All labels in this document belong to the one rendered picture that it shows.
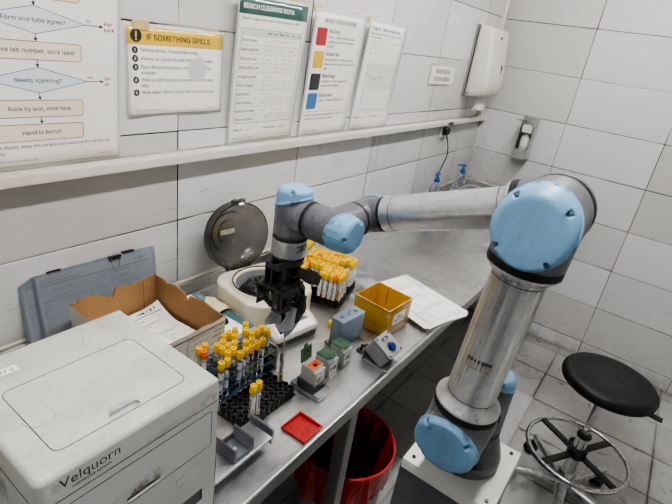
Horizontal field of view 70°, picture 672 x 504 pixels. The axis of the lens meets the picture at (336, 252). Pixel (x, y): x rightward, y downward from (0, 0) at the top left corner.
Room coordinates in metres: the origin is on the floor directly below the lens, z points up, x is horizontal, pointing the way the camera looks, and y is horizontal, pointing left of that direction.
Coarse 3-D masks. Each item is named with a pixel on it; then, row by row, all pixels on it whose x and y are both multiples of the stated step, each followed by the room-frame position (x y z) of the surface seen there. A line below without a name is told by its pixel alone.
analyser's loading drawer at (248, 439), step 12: (252, 420) 0.78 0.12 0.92; (240, 432) 0.73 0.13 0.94; (252, 432) 0.76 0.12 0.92; (264, 432) 0.76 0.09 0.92; (216, 444) 0.70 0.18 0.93; (228, 444) 0.72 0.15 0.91; (240, 444) 0.72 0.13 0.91; (252, 444) 0.71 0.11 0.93; (264, 444) 0.73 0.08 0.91; (216, 456) 0.68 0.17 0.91; (228, 456) 0.68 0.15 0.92; (240, 456) 0.68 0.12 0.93; (216, 468) 0.66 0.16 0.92; (228, 468) 0.66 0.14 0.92; (216, 480) 0.63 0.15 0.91
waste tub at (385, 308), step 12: (372, 288) 1.38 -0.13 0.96; (384, 288) 1.40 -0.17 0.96; (360, 300) 1.30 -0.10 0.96; (372, 300) 1.40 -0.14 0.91; (384, 300) 1.40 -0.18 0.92; (396, 300) 1.37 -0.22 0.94; (408, 300) 1.32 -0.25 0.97; (372, 312) 1.27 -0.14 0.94; (384, 312) 1.25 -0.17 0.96; (396, 312) 1.27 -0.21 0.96; (408, 312) 1.34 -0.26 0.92; (372, 324) 1.27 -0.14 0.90; (384, 324) 1.24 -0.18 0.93; (396, 324) 1.29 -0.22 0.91
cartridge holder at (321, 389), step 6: (294, 378) 0.98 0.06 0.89; (300, 378) 0.96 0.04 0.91; (324, 378) 0.97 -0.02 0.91; (294, 384) 0.96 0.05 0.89; (300, 384) 0.95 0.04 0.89; (306, 384) 0.95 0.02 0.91; (318, 384) 0.95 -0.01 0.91; (324, 384) 0.97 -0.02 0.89; (300, 390) 0.95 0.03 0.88; (306, 390) 0.94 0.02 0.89; (312, 390) 0.93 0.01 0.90; (318, 390) 0.95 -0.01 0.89; (324, 390) 0.95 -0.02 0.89; (330, 390) 0.96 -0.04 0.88; (312, 396) 0.93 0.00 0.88; (318, 396) 0.93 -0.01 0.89; (324, 396) 0.94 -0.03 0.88
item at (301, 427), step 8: (296, 416) 0.86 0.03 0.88; (304, 416) 0.87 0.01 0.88; (288, 424) 0.84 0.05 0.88; (296, 424) 0.84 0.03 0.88; (304, 424) 0.84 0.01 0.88; (312, 424) 0.85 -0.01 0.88; (320, 424) 0.84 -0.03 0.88; (288, 432) 0.81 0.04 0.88; (296, 432) 0.81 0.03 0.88; (304, 432) 0.82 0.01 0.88; (312, 432) 0.82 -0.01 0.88; (304, 440) 0.79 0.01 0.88
